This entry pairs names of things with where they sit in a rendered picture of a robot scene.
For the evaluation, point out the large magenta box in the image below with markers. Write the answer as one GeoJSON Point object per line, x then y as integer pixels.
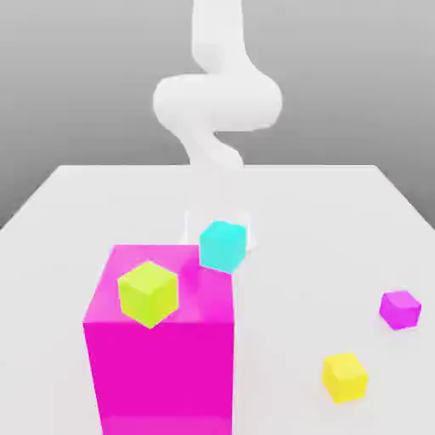
{"type": "Point", "coordinates": [159, 370]}

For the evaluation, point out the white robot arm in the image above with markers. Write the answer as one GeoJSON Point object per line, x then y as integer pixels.
{"type": "Point", "coordinates": [217, 102]}

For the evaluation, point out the small lime cube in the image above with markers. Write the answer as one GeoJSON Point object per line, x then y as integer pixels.
{"type": "Point", "coordinates": [148, 294]}

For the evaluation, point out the small yellow cube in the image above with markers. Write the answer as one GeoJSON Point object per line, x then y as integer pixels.
{"type": "Point", "coordinates": [345, 377]}

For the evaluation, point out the small cyan cube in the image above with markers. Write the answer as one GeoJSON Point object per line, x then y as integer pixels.
{"type": "Point", "coordinates": [222, 246]}

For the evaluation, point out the small purple cube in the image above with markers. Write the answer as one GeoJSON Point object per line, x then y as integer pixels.
{"type": "Point", "coordinates": [400, 310]}

